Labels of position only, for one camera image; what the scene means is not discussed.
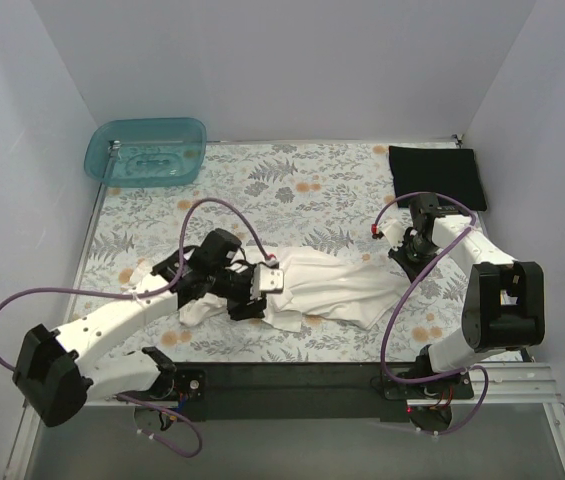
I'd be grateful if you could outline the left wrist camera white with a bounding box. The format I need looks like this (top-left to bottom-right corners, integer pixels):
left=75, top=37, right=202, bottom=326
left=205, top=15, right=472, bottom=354
left=251, top=255, right=284, bottom=299

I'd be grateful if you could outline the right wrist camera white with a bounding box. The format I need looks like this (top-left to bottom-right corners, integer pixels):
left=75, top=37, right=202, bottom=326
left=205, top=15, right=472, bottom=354
left=371, top=219, right=405, bottom=249

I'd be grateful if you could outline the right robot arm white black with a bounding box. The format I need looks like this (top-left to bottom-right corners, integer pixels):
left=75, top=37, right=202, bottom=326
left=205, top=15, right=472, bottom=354
left=371, top=192, right=546, bottom=398

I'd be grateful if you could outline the aluminium frame rail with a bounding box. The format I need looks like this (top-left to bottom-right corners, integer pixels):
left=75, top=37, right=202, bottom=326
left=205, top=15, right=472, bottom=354
left=6, top=362, right=565, bottom=479

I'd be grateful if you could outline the floral table mat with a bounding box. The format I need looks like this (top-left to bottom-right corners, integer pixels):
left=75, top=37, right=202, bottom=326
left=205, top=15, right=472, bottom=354
left=70, top=143, right=466, bottom=362

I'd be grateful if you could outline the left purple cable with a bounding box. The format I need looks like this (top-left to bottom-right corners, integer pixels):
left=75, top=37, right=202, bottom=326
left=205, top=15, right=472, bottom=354
left=0, top=198, right=273, bottom=459

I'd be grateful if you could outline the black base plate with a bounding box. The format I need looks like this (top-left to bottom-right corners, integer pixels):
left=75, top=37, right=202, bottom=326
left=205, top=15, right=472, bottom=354
left=125, top=362, right=474, bottom=423

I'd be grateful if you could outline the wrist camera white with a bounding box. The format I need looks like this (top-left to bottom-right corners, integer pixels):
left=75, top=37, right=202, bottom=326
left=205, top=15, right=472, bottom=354
left=371, top=219, right=405, bottom=249
left=251, top=255, right=284, bottom=299

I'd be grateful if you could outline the teal plastic basket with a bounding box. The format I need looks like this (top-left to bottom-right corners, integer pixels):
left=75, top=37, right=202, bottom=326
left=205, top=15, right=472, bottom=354
left=83, top=117, right=207, bottom=188

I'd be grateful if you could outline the white t shirt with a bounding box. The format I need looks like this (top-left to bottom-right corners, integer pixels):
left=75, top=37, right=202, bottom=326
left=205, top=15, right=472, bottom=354
left=113, top=245, right=407, bottom=332

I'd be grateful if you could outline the folded black t shirt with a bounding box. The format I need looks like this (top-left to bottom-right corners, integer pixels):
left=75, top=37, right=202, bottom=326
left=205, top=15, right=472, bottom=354
left=388, top=146, right=487, bottom=212

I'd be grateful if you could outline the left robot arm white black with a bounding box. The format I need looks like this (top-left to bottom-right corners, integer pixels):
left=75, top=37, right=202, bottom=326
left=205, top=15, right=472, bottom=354
left=13, top=229, right=284, bottom=427

